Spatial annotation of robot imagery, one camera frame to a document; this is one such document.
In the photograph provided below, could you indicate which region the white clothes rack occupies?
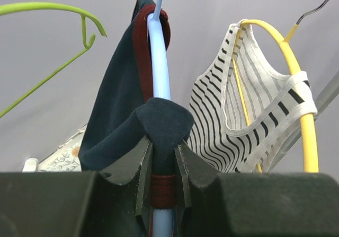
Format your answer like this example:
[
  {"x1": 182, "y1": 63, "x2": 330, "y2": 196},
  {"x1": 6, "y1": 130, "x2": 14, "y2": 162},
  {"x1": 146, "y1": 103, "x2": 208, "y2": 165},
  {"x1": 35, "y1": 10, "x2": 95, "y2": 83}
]
[{"x1": 21, "y1": 0, "x2": 339, "y2": 173}]

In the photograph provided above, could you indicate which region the blue hanger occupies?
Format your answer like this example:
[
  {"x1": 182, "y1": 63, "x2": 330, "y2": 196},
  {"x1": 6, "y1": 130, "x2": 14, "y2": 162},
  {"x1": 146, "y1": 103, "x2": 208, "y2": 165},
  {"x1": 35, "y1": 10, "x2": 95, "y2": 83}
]
[{"x1": 147, "y1": 0, "x2": 174, "y2": 237}]

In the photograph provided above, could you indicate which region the navy tank top red trim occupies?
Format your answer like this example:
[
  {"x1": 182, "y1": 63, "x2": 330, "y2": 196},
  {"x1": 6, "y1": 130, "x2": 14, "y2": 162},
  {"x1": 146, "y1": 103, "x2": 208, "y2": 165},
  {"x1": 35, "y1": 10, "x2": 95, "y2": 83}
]
[{"x1": 78, "y1": 0, "x2": 195, "y2": 237}]

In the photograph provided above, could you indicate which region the green hanger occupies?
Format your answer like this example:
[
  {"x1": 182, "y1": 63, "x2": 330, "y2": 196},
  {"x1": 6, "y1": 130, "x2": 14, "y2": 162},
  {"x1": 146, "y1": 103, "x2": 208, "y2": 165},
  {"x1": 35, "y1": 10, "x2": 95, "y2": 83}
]
[{"x1": 1, "y1": 2, "x2": 107, "y2": 117}]

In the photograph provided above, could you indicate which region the floral table mat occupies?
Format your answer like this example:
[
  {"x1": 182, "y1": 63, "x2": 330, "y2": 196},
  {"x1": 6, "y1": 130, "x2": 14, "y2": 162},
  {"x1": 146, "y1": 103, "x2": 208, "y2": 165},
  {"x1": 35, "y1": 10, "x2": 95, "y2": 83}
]
[{"x1": 38, "y1": 134, "x2": 83, "y2": 172}]

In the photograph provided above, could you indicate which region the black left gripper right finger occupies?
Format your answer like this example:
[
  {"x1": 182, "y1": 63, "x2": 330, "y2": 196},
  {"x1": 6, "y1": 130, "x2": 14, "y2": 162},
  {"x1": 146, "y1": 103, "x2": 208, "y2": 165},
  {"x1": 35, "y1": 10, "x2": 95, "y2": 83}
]
[{"x1": 175, "y1": 142, "x2": 338, "y2": 236}]

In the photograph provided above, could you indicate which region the striped tank top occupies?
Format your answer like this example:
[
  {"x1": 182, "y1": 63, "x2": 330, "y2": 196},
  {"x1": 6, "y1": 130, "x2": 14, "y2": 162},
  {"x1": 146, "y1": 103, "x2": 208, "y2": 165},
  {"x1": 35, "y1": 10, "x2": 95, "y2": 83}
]
[{"x1": 186, "y1": 22, "x2": 318, "y2": 174}]

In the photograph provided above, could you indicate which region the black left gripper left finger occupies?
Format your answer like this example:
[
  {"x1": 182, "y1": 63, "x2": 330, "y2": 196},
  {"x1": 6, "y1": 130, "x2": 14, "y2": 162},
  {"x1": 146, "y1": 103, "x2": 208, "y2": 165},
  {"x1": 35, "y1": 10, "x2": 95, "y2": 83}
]
[{"x1": 1, "y1": 137, "x2": 153, "y2": 236}]

